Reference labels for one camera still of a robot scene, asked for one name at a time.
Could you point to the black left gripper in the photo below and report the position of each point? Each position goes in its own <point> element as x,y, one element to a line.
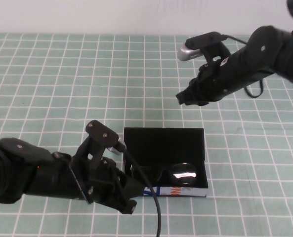
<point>104,177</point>

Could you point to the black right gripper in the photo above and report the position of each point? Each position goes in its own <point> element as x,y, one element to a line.
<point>210,84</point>

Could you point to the black printed glasses case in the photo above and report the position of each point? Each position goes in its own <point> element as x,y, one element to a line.
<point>166,143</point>

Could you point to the black framed glasses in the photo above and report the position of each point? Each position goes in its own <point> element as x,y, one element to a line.
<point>183,172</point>

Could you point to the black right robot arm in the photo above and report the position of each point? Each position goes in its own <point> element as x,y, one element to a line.
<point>260,61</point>

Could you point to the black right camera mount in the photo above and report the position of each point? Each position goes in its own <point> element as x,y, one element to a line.
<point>216,53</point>

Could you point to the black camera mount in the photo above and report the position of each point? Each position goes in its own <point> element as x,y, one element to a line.
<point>216,53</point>
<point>94,153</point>

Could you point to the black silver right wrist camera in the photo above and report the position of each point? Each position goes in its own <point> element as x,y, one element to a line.
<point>198,44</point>

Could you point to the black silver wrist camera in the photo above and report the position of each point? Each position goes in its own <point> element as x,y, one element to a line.
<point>198,44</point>
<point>101,132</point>

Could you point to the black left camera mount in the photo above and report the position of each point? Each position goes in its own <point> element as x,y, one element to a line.
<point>94,153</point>

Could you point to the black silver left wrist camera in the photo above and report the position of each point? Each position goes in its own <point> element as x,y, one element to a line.
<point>101,132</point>

